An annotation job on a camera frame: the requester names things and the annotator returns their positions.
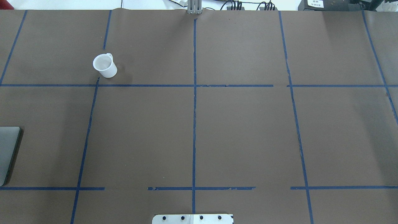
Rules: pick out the white plastic cup with handle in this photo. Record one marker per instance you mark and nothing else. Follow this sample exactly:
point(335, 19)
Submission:
point(105, 65)

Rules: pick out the grey closed laptop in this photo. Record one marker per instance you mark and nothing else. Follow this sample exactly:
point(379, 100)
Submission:
point(9, 137)

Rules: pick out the metal mounting plate with bolts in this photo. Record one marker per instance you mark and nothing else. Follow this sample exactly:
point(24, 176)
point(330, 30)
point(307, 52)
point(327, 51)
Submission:
point(193, 219)

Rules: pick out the black device with white label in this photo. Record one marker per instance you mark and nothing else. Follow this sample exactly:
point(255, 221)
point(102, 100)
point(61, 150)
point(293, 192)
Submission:
point(330, 5)

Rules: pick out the grey metal camera post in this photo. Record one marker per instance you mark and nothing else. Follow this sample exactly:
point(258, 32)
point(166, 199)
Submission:
point(194, 7)

